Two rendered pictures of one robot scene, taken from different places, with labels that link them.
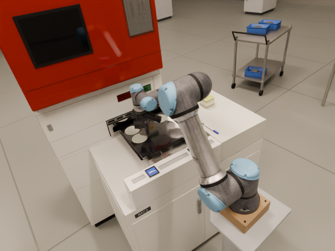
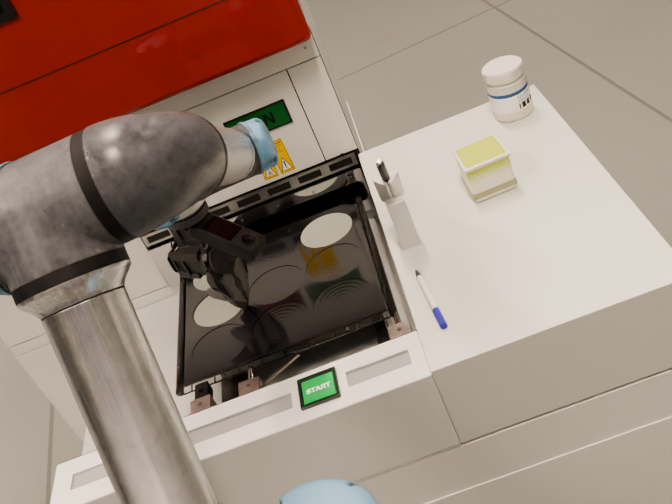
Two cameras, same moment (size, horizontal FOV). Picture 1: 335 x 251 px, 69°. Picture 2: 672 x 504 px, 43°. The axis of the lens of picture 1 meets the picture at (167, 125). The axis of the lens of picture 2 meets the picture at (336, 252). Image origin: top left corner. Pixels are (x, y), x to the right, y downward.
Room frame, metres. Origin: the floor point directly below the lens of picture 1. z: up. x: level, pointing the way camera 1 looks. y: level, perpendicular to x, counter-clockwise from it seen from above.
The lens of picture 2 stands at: (0.28, -0.69, 1.73)
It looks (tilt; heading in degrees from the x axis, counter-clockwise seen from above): 33 degrees down; 33
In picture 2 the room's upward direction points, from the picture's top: 25 degrees counter-clockwise
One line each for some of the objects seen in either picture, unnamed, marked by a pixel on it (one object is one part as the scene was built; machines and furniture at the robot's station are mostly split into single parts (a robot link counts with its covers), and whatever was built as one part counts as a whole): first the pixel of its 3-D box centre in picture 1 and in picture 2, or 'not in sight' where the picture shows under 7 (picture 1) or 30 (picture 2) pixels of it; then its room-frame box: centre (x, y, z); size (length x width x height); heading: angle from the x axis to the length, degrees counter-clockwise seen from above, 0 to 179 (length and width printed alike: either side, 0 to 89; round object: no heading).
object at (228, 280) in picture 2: (144, 133); (222, 293); (1.20, 0.15, 0.95); 0.06 x 0.03 x 0.09; 84
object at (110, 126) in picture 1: (138, 118); (262, 227); (1.44, 0.20, 0.89); 0.44 x 0.02 x 0.10; 117
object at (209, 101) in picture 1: (207, 100); (485, 168); (1.40, -0.28, 1.00); 0.07 x 0.07 x 0.07; 29
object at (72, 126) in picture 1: (109, 112); (149, 206); (1.38, 0.37, 1.02); 0.81 x 0.03 x 0.40; 117
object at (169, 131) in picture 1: (154, 131); (276, 285); (1.26, 0.09, 0.90); 0.34 x 0.34 x 0.01; 27
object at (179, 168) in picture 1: (175, 170); (253, 454); (0.91, -0.01, 0.89); 0.55 x 0.09 x 0.14; 117
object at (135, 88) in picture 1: (137, 94); not in sight; (1.21, 0.14, 1.21); 0.09 x 0.08 x 0.11; 28
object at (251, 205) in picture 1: (243, 193); not in sight; (0.68, -0.30, 0.93); 0.15 x 0.15 x 0.10
